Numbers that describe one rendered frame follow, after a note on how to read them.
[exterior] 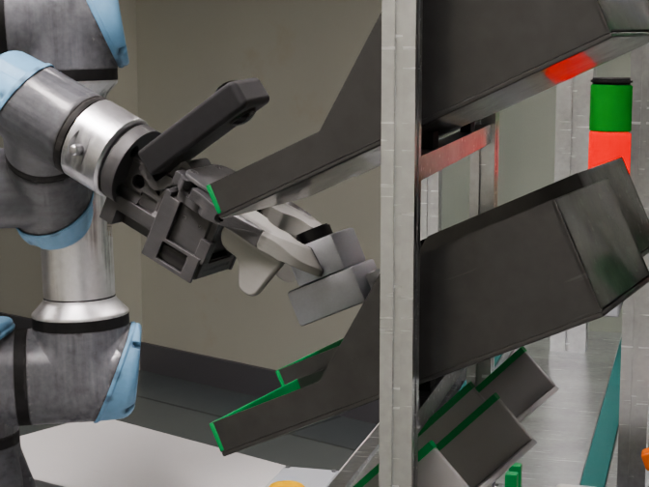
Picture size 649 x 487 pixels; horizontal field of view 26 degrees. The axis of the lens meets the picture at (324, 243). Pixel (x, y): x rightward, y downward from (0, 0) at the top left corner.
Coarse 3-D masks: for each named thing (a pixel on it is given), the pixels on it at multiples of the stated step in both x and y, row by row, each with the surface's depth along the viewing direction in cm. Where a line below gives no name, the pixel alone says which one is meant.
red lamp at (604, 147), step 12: (600, 132) 148; (612, 132) 148; (624, 132) 148; (600, 144) 148; (612, 144) 148; (624, 144) 148; (588, 156) 150; (600, 156) 148; (612, 156) 148; (624, 156) 148; (588, 168) 150
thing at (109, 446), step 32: (32, 448) 206; (64, 448) 206; (96, 448) 206; (128, 448) 206; (160, 448) 206; (192, 448) 206; (64, 480) 191; (96, 480) 191; (128, 480) 191; (160, 480) 191; (192, 480) 191; (224, 480) 191; (256, 480) 191
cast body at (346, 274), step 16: (304, 240) 113; (320, 240) 112; (336, 240) 111; (352, 240) 114; (320, 256) 112; (336, 256) 111; (352, 256) 113; (304, 272) 112; (336, 272) 111; (352, 272) 111; (368, 272) 113; (304, 288) 113; (320, 288) 112; (336, 288) 111; (352, 288) 111; (368, 288) 112; (304, 304) 113; (320, 304) 112; (336, 304) 112; (352, 304) 111; (304, 320) 113
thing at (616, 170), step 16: (576, 176) 96; (592, 176) 99; (608, 176) 102; (624, 176) 106; (544, 192) 97; (560, 192) 97; (624, 192) 104; (496, 208) 99; (512, 208) 98; (528, 208) 98; (624, 208) 103; (640, 208) 107; (464, 224) 100; (480, 224) 100; (640, 224) 105; (432, 240) 101; (448, 240) 101; (640, 240) 103; (320, 352) 115; (288, 368) 108; (304, 368) 107; (320, 368) 107
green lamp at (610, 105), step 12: (600, 84) 148; (600, 96) 147; (612, 96) 147; (624, 96) 147; (600, 108) 148; (612, 108) 147; (624, 108) 147; (600, 120) 148; (612, 120) 147; (624, 120) 147
